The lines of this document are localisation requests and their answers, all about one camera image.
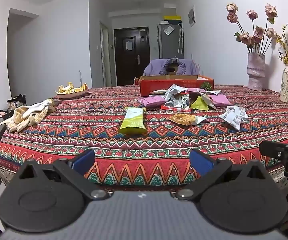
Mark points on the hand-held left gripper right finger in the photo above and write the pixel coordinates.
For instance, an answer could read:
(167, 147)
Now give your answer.
(200, 161)

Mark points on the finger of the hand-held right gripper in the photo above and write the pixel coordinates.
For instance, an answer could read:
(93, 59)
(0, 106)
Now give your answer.
(271, 148)

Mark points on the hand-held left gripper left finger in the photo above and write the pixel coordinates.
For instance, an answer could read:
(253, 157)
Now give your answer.
(84, 160)

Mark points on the white printed snack packet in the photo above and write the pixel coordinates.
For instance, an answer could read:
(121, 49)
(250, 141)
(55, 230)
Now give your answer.
(243, 113)
(176, 103)
(173, 91)
(208, 100)
(231, 118)

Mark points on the orange cracker snack packet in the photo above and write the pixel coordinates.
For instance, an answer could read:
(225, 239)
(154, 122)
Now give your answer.
(183, 119)

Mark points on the yellow-green triangular snack packet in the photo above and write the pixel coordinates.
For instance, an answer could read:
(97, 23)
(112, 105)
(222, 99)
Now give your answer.
(199, 105)

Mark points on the red bar snack packet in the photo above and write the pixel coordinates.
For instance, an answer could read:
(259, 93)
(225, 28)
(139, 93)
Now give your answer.
(173, 108)

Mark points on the long green snack packet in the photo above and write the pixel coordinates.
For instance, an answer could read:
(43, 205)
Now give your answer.
(132, 120)

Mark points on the pink snack packet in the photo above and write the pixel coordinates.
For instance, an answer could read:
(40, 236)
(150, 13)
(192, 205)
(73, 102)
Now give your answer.
(152, 101)
(196, 90)
(220, 100)

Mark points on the red cardboard box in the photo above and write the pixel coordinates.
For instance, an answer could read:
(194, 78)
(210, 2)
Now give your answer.
(158, 83)

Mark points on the floral patterned slim vase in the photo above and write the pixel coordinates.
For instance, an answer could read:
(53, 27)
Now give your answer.
(286, 85)

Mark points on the shallow plate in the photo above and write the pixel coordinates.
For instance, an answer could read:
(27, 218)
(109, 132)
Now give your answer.
(71, 95)

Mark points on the white knit glove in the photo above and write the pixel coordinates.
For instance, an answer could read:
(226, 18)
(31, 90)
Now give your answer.
(38, 106)

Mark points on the cream knit glove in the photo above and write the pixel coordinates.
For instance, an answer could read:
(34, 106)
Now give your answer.
(24, 120)

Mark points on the plate of fruit peels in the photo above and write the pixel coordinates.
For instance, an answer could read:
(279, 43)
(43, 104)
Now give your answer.
(70, 88)

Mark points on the pink textured vase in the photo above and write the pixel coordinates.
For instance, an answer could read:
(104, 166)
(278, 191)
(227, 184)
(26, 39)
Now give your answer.
(255, 67)

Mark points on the black folding chair with bag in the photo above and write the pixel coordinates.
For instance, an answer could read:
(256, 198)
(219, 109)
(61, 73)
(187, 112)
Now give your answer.
(18, 101)

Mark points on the red plastic bag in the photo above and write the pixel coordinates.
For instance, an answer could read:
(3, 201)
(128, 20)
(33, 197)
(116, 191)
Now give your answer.
(136, 81)

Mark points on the brown wooden chair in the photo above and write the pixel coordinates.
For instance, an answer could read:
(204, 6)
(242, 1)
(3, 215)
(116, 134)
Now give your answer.
(173, 70)

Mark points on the dark entrance door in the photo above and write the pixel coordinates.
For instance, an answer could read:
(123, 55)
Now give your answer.
(131, 67)

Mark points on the purple puffer jacket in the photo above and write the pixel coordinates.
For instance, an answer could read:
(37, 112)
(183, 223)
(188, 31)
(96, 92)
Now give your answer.
(153, 67)

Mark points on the white interior glass door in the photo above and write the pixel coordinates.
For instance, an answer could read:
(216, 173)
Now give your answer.
(104, 55)

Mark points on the dried pink rose bouquet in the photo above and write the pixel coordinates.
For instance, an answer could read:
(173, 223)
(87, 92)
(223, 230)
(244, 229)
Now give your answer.
(257, 36)

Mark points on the grey refrigerator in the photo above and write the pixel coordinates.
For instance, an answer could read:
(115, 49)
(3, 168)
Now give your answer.
(165, 46)

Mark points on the white paper notice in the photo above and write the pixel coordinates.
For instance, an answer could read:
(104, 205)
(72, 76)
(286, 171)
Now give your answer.
(129, 45)

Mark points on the white folded umbrella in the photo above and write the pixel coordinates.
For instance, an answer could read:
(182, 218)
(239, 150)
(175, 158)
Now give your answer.
(180, 38)

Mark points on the clear plastic bag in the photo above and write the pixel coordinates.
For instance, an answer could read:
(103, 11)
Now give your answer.
(168, 30)

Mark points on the yellow box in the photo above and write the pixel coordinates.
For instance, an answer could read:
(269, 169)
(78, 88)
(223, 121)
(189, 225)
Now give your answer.
(172, 17)

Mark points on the white wall panel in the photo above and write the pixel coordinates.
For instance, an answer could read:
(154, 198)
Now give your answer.
(192, 16)

